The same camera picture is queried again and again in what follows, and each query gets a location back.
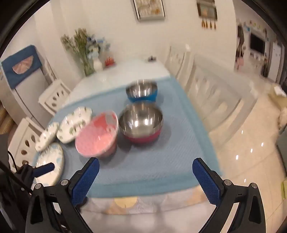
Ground white dining chair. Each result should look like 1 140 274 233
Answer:
186 54 257 135
165 45 191 79
38 79 72 116
8 116 45 168

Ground white vase with blue flowers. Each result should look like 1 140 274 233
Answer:
86 36 111 71

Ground hanging tassels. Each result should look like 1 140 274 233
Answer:
201 19 217 29

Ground black cable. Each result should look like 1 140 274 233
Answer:
8 150 18 174
0 160 34 192

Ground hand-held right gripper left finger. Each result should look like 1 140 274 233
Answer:
25 157 100 233

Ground small framed picture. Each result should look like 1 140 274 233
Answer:
196 0 218 20

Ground round blue-patterned plate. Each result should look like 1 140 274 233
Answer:
34 143 65 186

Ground patterned tablecloth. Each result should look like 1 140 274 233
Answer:
81 186 216 215

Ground rounded rectangular floral plate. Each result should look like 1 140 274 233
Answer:
56 114 90 144

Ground butterfly wall picture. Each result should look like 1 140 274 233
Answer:
133 0 166 22

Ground glass vase with dried flowers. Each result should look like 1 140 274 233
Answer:
61 28 97 77

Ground tall white cabinet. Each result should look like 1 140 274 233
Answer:
270 42 283 81

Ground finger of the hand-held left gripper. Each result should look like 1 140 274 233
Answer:
21 163 55 180

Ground blue fridge cover cloth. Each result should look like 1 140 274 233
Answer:
1 45 42 89

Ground wall television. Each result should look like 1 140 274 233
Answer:
250 34 266 54

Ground coat rack with clothes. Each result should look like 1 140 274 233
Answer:
234 21 246 71

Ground beige striped curtain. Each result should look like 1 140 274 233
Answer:
0 101 17 135

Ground small white fridge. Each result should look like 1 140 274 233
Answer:
0 63 59 128

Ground cardboard box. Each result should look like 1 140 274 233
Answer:
268 86 287 99

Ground pink cartoon bowl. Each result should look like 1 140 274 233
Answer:
75 111 119 159

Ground light blue table mat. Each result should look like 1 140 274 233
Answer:
32 76 223 199

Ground white patterned panel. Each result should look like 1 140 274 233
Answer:
44 57 57 81

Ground colourful wall garland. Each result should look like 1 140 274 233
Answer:
243 20 269 34

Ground blue steel bowl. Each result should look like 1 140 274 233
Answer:
126 80 158 103

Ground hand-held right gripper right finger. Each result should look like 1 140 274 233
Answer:
192 157 266 233

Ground red steel bowl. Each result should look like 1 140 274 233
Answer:
118 102 164 144

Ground white floral plate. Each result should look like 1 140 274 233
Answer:
35 122 60 151

